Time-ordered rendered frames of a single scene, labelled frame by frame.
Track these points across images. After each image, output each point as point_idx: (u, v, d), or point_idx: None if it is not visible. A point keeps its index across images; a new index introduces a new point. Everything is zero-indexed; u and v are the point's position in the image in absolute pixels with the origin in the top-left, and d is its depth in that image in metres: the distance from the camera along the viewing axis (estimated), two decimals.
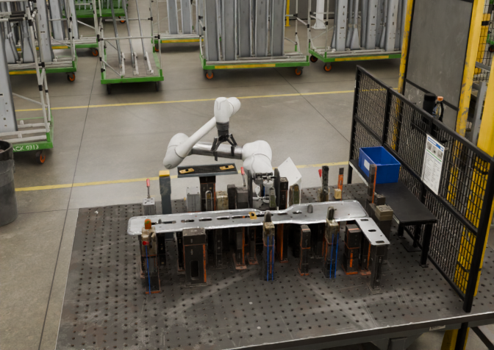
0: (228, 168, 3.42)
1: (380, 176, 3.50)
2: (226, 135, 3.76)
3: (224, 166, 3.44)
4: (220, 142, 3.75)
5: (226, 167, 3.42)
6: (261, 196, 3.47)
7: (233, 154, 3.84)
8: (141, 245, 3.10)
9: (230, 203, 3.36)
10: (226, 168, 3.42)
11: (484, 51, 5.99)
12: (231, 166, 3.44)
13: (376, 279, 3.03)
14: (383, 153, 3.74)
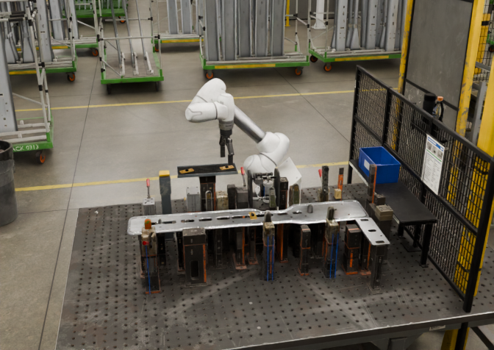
0: (228, 168, 3.42)
1: (380, 176, 3.50)
2: (225, 137, 3.33)
3: (224, 166, 3.44)
4: (221, 140, 3.38)
5: (226, 167, 3.42)
6: (261, 196, 3.47)
7: (228, 162, 3.34)
8: (141, 245, 3.10)
9: (230, 203, 3.36)
10: (226, 168, 3.42)
11: (484, 51, 5.99)
12: (231, 166, 3.44)
13: (376, 279, 3.03)
14: (383, 153, 3.74)
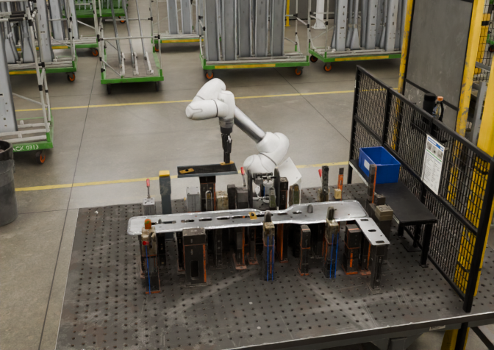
0: (228, 163, 3.40)
1: (380, 176, 3.50)
2: (225, 134, 3.32)
3: (224, 162, 3.43)
4: (223, 140, 3.36)
5: (226, 162, 3.40)
6: (261, 196, 3.47)
7: (225, 159, 3.39)
8: (141, 245, 3.10)
9: (230, 203, 3.36)
10: (226, 163, 3.40)
11: (484, 51, 5.99)
12: (231, 162, 3.43)
13: (376, 279, 3.03)
14: (383, 153, 3.74)
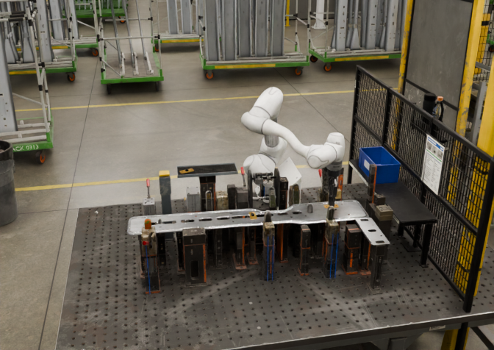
0: None
1: (380, 176, 3.50)
2: (332, 177, 3.16)
3: (328, 204, 3.27)
4: (328, 181, 3.21)
5: None
6: (261, 196, 3.47)
7: (329, 203, 3.23)
8: (141, 245, 3.10)
9: (230, 203, 3.36)
10: None
11: (484, 51, 5.99)
12: (337, 205, 3.26)
13: (376, 279, 3.03)
14: (383, 153, 3.74)
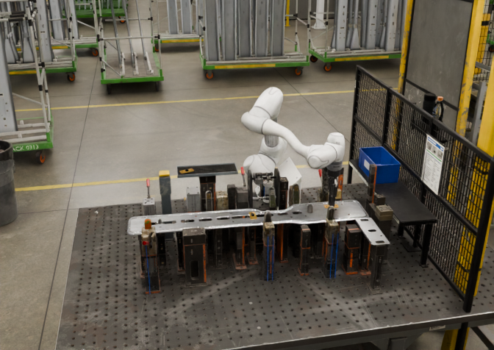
0: None
1: (380, 176, 3.50)
2: (332, 177, 3.16)
3: (328, 204, 3.27)
4: (328, 181, 3.21)
5: None
6: (261, 196, 3.47)
7: (329, 203, 3.23)
8: (141, 245, 3.10)
9: (230, 203, 3.36)
10: None
11: (484, 51, 5.99)
12: (337, 205, 3.26)
13: (376, 279, 3.03)
14: (383, 153, 3.74)
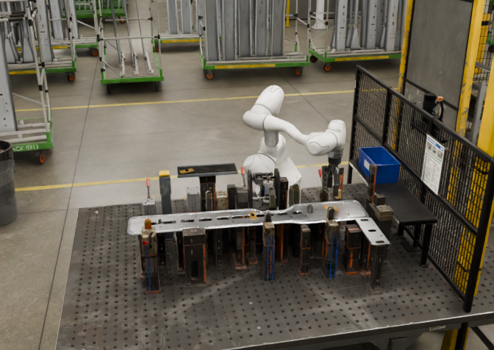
0: None
1: (380, 176, 3.50)
2: (333, 165, 3.13)
3: (328, 206, 3.27)
4: (329, 168, 3.18)
5: None
6: (261, 196, 3.47)
7: (332, 193, 3.16)
8: (141, 245, 3.10)
9: (230, 203, 3.36)
10: None
11: (484, 51, 5.99)
12: (336, 208, 3.27)
13: (376, 279, 3.03)
14: (383, 153, 3.74)
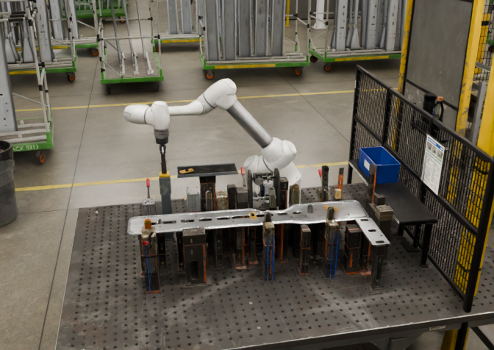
0: None
1: (380, 176, 3.50)
2: (160, 145, 3.28)
3: (328, 206, 3.27)
4: None
5: None
6: (261, 196, 3.47)
7: (161, 170, 3.36)
8: (141, 245, 3.10)
9: (230, 203, 3.36)
10: None
11: (484, 51, 5.99)
12: (336, 208, 3.27)
13: (376, 279, 3.03)
14: (383, 153, 3.74)
